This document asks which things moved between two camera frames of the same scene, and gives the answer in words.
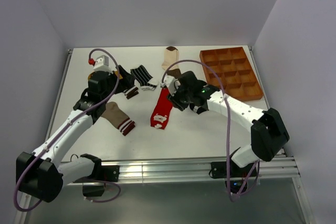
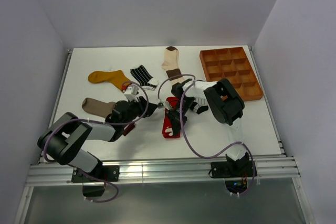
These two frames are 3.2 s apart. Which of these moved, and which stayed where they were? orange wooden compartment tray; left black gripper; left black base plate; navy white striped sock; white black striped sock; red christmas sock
Moved: left black gripper; red christmas sock
Stayed: left black base plate; navy white striped sock; white black striped sock; orange wooden compartment tray
